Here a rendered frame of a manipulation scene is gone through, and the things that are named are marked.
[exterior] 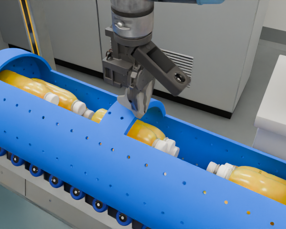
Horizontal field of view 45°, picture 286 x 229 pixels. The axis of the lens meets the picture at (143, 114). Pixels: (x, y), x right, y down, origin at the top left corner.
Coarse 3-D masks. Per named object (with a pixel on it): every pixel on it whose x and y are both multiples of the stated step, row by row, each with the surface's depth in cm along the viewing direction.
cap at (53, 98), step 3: (48, 96) 91; (51, 96) 90; (54, 96) 91; (57, 96) 92; (45, 99) 91; (48, 99) 90; (51, 99) 90; (54, 99) 91; (57, 99) 92; (51, 102) 91; (54, 102) 92; (57, 102) 93
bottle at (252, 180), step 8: (232, 176) 71; (240, 176) 70; (248, 176) 70; (256, 176) 70; (264, 176) 70; (240, 184) 69; (248, 184) 69; (256, 184) 68; (264, 184) 68; (272, 184) 68; (280, 184) 68; (256, 192) 68; (264, 192) 68; (272, 192) 67; (280, 192) 67; (280, 200) 66
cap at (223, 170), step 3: (222, 165) 74; (219, 168) 73; (222, 168) 73; (225, 168) 73; (228, 168) 73; (219, 171) 72; (222, 171) 72; (225, 171) 72; (216, 174) 73; (219, 174) 72; (222, 174) 72; (225, 174) 72; (222, 177) 72
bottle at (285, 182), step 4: (232, 168) 79; (236, 168) 79; (240, 168) 78; (244, 168) 77; (248, 168) 77; (252, 168) 77; (256, 168) 78; (260, 172) 76; (264, 172) 76; (268, 176) 75; (272, 176) 75; (276, 176) 76; (276, 180) 74; (280, 180) 74; (284, 180) 75
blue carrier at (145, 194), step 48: (0, 96) 85; (96, 96) 103; (0, 144) 91; (48, 144) 79; (96, 144) 74; (144, 144) 71; (192, 144) 93; (240, 144) 84; (96, 192) 78; (144, 192) 70; (192, 192) 65; (240, 192) 63
